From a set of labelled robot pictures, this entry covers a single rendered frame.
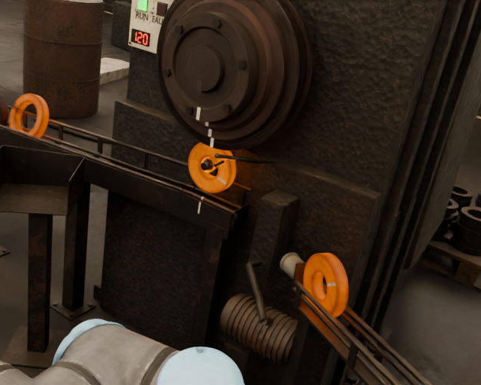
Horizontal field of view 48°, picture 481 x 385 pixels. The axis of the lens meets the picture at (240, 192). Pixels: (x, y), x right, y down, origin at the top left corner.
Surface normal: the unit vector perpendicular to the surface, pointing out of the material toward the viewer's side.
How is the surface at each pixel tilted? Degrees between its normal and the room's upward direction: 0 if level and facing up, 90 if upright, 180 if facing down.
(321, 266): 90
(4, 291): 0
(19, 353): 0
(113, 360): 27
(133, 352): 16
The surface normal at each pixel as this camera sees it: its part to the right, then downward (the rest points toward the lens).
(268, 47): 0.47, -0.04
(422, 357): 0.17, -0.90
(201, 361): 0.04, -0.73
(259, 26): 0.34, -0.31
